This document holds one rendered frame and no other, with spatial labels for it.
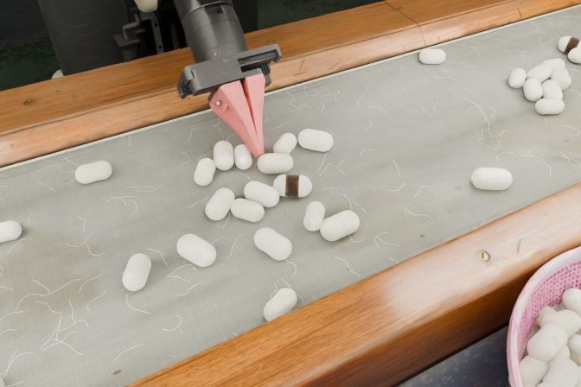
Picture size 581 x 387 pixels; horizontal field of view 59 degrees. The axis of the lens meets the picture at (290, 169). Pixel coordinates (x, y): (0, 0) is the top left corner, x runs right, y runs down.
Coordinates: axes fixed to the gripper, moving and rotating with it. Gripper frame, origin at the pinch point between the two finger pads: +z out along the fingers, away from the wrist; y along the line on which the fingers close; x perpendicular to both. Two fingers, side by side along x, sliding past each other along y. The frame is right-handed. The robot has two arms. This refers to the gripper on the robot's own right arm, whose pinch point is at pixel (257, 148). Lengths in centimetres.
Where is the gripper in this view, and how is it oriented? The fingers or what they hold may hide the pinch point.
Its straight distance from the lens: 53.2
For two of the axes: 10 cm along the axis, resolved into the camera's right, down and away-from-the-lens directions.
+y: 8.8, -3.1, 3.5
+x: -3.1, 1.7, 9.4
